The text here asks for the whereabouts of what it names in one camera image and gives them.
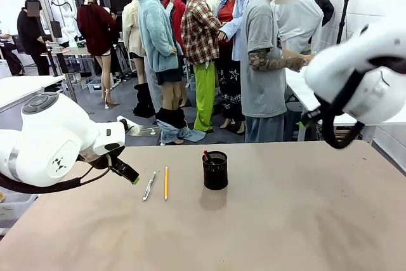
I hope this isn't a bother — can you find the white work table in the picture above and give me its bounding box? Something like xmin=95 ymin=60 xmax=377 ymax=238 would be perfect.
xmin=284 ymin=66 xmax=406 ymax=145

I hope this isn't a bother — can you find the person in black clothes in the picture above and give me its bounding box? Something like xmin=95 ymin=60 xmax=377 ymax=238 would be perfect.
xmin=16 ymin=0 xmax=52 ymax=77

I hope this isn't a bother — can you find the mannequin in red jacket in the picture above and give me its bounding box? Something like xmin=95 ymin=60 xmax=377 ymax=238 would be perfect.
xmin=161 ymin=0 xmax=187 ymax=62

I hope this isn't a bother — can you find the white side table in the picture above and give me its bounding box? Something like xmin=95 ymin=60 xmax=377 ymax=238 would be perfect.
xmin=0 ymin=74 xmax=67 ymax=110

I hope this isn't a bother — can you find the background desk with items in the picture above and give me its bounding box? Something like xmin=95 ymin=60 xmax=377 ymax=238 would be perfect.
xmin=44 ymin=38 xmax=105 ymax=94

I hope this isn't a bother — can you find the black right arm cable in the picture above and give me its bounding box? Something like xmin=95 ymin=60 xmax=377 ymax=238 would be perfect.
xmin=312 ymin=67 xmax=366 ymax=150

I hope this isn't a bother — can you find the tattooed forearm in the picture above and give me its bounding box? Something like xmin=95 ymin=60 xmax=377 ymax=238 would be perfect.
xmin=248 ymin=48 xmax=306 ymax=72

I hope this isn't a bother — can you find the person's hand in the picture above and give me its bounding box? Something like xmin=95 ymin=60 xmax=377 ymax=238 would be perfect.
xmin=298 ymin=53 xmax=315 ymax=72

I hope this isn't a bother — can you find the person in grey t-shirt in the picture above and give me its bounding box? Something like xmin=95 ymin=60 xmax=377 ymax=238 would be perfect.
xmin=240 ymin=0 xmax=315 ymax=143

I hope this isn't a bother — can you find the black mesh pen holder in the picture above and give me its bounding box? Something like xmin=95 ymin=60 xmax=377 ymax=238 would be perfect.
xmin=202 ymin=150 xmax=229 ymax=190

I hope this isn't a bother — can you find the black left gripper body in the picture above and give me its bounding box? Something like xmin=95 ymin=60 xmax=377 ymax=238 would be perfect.
xmin=77 ymin=145 xmax=128 ymax=175

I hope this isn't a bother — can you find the person in white t-shirt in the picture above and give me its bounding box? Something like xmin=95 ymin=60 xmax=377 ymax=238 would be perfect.
xmin=272 ymin=0 xmax=325 ymax=56

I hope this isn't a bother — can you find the mannequin in maroon sweater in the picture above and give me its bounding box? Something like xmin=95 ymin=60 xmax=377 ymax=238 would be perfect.
xmin=76 ymin=0 xmax=119 ymax=109

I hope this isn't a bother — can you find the mannequin in plaid hooded shirt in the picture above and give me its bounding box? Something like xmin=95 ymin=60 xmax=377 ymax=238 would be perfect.
xmin=180 ymin=0 xmax=223 ymax=133

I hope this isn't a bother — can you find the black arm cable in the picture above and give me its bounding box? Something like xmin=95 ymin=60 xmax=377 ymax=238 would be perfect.
xmin=0 ymin=154 xmax=114 ymax=194
xmin=312 ymin=67 xmax=366 ymax=150

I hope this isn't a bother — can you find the mannequin in cream jacket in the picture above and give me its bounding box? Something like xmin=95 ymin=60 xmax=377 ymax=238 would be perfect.
xmin=121 ymin=0 xmax=147 ymax=85

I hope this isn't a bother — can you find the mannequin in blue shirt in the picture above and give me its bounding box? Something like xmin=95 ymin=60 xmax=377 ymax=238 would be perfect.
xmin=214 ymin=0 xmax=252 ymax=135

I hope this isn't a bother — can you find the silver pen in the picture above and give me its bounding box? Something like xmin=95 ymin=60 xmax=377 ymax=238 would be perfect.
xmin=141 ymin=171 xmax=157 ymax=202

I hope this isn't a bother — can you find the mannequin in blue fleece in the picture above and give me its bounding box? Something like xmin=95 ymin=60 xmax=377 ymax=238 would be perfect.
xmin=136 ymin=0 xmax=207 ymax=146

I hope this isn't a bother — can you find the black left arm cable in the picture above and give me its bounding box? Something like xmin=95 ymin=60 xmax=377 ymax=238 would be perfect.
xmin=0 ymin=154 xmax=114 ymax=194

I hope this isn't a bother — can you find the black tripod stand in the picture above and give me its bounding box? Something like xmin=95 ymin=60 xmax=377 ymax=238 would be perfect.
xmin=335 ymin=0 xmax=353 ymax=45

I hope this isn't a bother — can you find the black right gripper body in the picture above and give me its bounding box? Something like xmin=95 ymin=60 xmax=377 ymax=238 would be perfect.
xmin=308 ymin=107 xmax=324 ymax=123

